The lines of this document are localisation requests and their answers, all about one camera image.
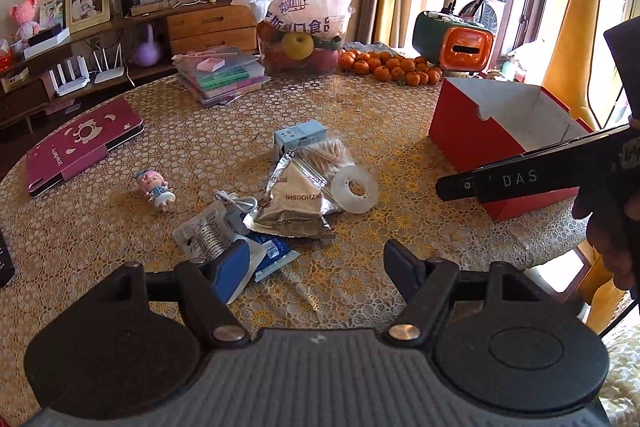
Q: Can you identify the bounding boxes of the clear tape roll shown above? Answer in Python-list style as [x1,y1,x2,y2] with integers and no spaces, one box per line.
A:
[331,163,379,214]

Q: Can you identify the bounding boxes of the white router with three antennas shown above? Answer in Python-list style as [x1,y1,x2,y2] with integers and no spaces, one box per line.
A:
[90,46,128,84]

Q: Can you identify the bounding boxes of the yellow giraffe figure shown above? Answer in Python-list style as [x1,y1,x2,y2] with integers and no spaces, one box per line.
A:
[542,0,640,335]

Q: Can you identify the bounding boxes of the pink plush toy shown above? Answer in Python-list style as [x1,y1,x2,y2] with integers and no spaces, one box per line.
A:
[11,0,41,42]

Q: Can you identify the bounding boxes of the blue plastic packet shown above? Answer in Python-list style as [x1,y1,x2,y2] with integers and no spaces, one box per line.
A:
[247,229,301,283]

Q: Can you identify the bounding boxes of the cotton swab pack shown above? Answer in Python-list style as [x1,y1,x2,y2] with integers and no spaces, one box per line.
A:
[295,134,356,202]

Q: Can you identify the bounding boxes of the red cardboard box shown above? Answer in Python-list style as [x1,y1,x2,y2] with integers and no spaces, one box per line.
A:
[428,77,596,223]

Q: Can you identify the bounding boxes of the person's right hand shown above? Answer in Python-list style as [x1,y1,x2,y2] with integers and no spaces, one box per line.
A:
[572,194,640,303]

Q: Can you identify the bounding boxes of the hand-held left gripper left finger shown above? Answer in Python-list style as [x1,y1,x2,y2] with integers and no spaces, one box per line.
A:
[118,239,252,349]

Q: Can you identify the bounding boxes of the black flat device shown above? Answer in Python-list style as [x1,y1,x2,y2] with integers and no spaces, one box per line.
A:
[0,227,16,290]

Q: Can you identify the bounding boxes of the gold lace-covered desktop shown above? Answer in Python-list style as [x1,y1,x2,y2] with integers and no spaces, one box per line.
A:
[0,41,598,343]

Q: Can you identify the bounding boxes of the washing machine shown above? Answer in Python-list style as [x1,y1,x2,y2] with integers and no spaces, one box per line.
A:
[452,0,503,52]

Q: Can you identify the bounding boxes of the maroon tablet case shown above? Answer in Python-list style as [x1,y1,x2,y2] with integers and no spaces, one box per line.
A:
[26,98,145,198]

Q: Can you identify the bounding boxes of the white charging cable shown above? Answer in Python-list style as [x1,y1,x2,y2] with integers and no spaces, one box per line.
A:
[214,189,261,220]

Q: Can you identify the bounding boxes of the pink-haired doll figurine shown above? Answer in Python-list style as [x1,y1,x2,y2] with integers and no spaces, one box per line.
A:
[134,169,176,212]

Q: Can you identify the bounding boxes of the white router with many antennas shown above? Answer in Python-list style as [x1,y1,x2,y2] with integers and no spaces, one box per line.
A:
[48,57,93,96]

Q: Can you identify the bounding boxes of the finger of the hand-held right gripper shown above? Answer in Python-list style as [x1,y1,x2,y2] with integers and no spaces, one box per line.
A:
[435,134,608,202]

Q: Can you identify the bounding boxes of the green and orange tissue box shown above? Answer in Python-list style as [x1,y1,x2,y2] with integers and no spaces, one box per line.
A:
[411,11,496,72]

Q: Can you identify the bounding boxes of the silver foil snack packet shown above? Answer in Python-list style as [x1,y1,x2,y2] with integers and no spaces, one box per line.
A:
[243,152,346,240]

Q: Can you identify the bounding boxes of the cream photo frame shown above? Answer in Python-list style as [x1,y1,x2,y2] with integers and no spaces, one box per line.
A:
[65,0,112,34]

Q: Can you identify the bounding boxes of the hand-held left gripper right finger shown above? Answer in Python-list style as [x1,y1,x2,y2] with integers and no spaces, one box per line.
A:
[383,239,521,342]

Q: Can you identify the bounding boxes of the yellow apple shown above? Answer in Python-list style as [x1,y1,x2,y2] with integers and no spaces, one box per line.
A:
[281,32,316,60]

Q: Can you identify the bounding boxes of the pile of tangerines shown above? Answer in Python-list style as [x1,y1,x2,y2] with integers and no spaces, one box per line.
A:
[339,48,445,86]

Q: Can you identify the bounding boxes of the stack of clear plastic cases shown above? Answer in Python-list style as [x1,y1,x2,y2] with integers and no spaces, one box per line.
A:
[172,46,273,108]

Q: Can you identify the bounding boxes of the small unframed photo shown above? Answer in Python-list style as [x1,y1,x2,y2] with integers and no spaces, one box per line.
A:
[39,0,67,30]

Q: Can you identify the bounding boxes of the white flat box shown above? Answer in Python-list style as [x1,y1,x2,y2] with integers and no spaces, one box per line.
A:
[22,27,71,60]

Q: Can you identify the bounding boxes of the light blue small box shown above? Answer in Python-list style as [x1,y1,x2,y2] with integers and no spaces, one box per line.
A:
[274,120,328,158]

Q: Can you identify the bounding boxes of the clear fruit bowl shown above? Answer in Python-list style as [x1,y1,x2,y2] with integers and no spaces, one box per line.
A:
[256,7,357,75]

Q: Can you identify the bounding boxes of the wooden media cabinet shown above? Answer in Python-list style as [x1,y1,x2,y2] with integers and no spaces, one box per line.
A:
[0,0,261,128]

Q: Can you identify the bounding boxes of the purple kettlebell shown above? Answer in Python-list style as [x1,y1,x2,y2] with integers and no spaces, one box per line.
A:
[132,23,166,68]

